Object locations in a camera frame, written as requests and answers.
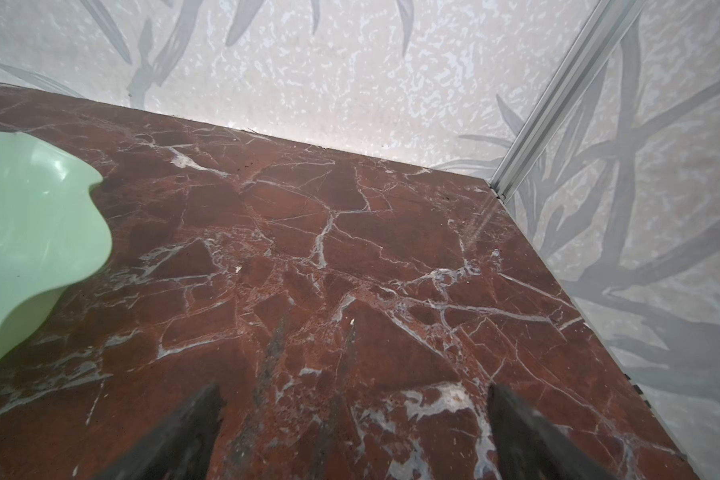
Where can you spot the light green wavy fruit bowl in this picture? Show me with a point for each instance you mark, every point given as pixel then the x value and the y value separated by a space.
pixel 51 234

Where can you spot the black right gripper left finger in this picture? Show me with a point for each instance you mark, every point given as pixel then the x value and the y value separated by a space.
pixel 180 447

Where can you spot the aluminium frame corner post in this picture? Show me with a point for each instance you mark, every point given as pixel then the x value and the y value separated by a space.
pixel 603 30

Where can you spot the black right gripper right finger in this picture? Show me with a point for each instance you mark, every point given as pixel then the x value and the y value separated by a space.
pixel 529 446

